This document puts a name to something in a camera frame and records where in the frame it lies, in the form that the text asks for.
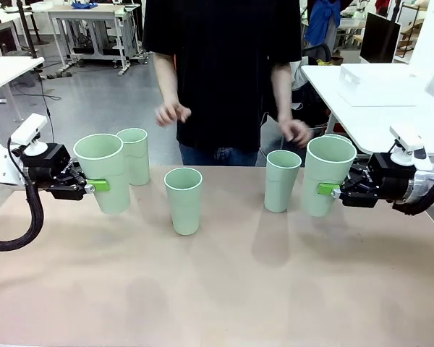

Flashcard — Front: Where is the large white table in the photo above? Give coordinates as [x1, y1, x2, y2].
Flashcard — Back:
[300, 63, 434, 157]

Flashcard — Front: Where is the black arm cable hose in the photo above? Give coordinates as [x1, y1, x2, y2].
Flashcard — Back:
[392, 175, 434, 217]
[0, 173, 45, 252]

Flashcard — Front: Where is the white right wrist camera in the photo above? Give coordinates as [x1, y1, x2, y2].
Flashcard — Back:
[389, 124, 433, 171]

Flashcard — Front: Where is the person in black t-shirt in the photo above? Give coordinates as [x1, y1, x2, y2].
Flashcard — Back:
[142, 0, 303, 167]

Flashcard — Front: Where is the white desk with thin leg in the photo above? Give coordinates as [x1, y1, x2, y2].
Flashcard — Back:
[0, 56, 46, 123]

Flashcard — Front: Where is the person's left forearm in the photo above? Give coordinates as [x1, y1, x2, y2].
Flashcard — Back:
[270, 63, 294, 122]

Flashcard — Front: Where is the person's left hand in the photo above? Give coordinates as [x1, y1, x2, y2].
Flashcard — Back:
[278, 118, 314, 147]

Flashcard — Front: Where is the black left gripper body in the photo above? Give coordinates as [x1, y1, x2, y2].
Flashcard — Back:
[21, 143, 73, 199]

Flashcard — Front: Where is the white desk with metal frame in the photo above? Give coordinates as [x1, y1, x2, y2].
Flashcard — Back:
[46, 3, 142, 76]

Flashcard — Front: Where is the black monitor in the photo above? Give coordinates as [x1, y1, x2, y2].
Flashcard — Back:
[359, 12, 401, 65]

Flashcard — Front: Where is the blue jacket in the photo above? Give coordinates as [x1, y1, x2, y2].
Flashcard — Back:
[305, 0, 343, 47]

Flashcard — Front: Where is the black stand pole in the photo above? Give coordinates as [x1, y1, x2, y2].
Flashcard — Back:
[16, 0, 41, 59]

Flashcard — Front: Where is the small white desk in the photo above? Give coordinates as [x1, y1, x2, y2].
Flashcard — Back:
[338, 14, 367, 48]

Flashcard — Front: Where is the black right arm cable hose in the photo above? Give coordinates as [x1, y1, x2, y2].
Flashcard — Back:
[392, 175, 434, 217]

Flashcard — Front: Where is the wooden chair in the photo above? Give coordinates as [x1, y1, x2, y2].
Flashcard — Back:
[397, 3, 428, 59]

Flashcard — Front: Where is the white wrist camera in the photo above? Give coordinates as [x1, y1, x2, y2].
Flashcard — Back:
[389, 124, 433, 171]
[9, 113, 48, 157]

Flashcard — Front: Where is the person's right hand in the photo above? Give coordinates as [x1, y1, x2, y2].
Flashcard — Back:
[155, 100, 192, 128]

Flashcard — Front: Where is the black office chair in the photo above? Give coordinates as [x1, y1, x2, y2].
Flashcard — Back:
[302, 43, 333, 67]

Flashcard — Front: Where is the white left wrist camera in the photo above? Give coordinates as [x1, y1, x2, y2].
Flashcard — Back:
[9, 113, 48, 157]

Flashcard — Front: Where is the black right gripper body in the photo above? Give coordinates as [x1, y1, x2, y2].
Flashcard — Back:
[365, 152, 417, 207]

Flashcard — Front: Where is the black floor cable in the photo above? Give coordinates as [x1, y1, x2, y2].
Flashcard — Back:
[25, 71, 62, 103]

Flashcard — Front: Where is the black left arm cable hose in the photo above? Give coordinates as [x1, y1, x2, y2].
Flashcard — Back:
[0, 173, 45, 252]

